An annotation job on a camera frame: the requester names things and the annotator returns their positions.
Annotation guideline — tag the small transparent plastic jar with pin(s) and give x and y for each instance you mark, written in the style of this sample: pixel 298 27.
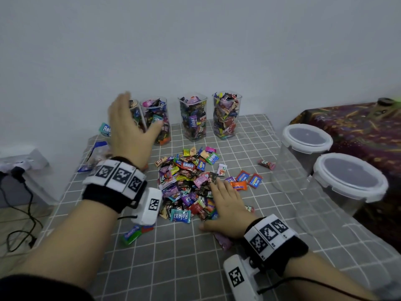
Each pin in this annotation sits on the small transparent plastic jar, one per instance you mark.
pixel 193 117
pixel 136 113
pixel 227 114

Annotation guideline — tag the black power plug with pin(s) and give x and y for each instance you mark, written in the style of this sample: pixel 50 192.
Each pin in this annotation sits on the black power plug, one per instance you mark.
pixel 17 173

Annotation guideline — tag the tall transparent plastic jar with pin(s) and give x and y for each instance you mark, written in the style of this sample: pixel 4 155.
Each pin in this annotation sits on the tall transparent plastic jar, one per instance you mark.
pixel 156 119

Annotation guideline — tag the white wall socket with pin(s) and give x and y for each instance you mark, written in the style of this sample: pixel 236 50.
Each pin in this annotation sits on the white wall socket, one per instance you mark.
pixel 25 159

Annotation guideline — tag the pile of colourful candies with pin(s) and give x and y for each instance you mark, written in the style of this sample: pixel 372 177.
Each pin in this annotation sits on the pile of colourful candies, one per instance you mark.
pixel 185 181

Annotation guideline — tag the dark patterned cloth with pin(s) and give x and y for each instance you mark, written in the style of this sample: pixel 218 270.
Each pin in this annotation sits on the dark patterned cloth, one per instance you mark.
pixel 357 131

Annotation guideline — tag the person's right hand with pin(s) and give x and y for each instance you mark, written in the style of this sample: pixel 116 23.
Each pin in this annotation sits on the person's right hand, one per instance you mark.
pixel 229 213

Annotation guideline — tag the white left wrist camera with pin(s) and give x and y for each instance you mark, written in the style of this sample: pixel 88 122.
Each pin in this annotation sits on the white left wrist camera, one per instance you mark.
pixel 149 207

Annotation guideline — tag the black marker-tagged right wristband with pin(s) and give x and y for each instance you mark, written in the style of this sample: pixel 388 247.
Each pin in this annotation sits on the black marker-tagged right wristband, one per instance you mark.
pixel 274 241

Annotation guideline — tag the blue snack packet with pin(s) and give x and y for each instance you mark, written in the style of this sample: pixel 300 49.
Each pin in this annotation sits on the blue snack packet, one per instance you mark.
pixel 93 156

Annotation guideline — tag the olive green object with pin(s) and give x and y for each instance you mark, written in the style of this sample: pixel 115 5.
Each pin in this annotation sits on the olive green object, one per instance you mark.
pixel 387 108

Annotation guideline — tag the person's right forearm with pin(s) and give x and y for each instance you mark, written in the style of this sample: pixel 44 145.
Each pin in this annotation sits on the person's right forearm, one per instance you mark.
pixel 329 279

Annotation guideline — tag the person's left forearm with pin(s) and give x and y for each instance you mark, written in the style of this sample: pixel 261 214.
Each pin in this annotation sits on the person's left forearm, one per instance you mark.
pixel 69 244

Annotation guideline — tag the person's left hand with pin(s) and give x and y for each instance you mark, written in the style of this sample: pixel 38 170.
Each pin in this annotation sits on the person's left hand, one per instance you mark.
pixel 128 138

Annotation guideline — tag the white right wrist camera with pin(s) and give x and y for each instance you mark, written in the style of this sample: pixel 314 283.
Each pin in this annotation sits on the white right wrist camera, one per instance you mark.
pixel 241 277

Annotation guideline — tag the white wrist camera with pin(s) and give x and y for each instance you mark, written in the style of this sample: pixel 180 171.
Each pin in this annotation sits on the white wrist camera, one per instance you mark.
pixel 149 207
pixel 241 277

